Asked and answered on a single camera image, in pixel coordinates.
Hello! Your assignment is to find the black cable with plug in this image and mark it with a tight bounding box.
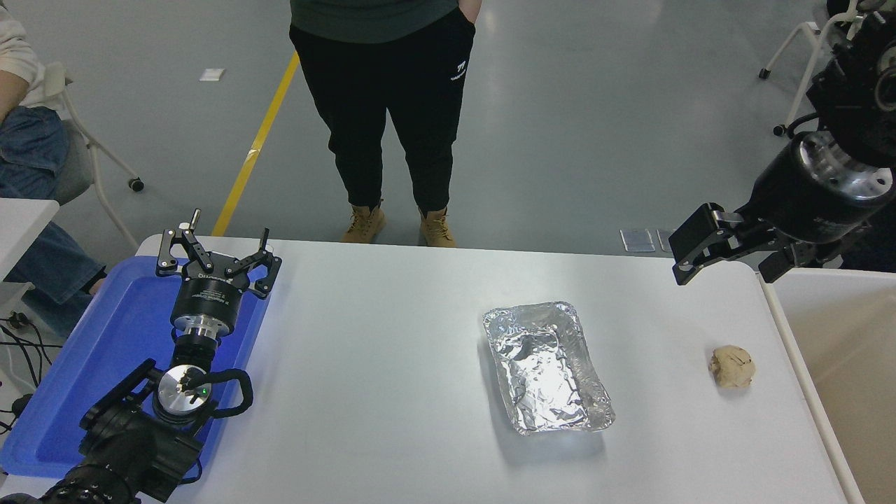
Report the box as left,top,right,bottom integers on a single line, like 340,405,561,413
0,393,34,433

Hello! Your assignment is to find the blue plastic tray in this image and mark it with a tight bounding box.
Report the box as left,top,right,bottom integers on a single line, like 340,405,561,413
0,255,274,480

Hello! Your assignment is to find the crumpled tan paper ball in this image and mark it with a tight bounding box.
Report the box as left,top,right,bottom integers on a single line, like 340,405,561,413
708,344,757,390

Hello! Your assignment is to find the silver foil tray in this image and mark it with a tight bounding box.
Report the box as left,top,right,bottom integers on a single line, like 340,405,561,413
482,301,617,436

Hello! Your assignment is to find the white side table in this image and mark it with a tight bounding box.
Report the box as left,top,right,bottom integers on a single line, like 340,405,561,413
0,198,61,282

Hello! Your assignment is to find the white wheeled chair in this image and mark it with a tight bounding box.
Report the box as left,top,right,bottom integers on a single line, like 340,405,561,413
759,0,863,137
42,62,146,250

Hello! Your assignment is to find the large pale bin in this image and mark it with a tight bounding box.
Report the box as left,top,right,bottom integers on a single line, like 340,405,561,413
759,268,896,504

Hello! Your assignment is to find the standing person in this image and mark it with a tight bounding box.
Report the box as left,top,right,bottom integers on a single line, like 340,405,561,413
287,0,484,248

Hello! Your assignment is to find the person on chair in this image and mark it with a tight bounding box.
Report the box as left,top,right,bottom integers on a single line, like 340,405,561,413
826,0,884,22

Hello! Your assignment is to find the seated person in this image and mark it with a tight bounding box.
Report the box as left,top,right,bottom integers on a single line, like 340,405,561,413
0,7,107,338

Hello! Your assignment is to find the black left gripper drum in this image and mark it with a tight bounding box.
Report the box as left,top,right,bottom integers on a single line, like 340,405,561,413
171,260,248,330

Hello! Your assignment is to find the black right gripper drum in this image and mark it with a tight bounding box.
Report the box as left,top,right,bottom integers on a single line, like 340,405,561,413
743,142,876,245

